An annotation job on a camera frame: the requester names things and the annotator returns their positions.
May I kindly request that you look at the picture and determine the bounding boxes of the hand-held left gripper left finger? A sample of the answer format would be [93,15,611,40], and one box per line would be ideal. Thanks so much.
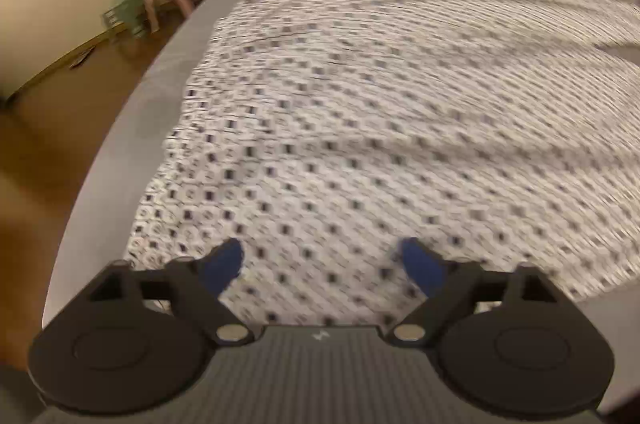
[87,238,255,347]

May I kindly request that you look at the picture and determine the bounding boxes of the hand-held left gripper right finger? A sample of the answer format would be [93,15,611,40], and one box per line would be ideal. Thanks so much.
[387,238,558,347]

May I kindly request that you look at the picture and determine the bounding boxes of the white black patterned garment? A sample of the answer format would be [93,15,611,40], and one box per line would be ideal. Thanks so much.
[122,0,640,331]

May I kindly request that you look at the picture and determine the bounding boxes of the dark remote control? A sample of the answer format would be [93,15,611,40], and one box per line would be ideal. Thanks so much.
[69,45,97,69]

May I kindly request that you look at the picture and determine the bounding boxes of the green plastic child chair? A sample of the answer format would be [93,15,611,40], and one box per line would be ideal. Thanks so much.
[102,0,148,39]

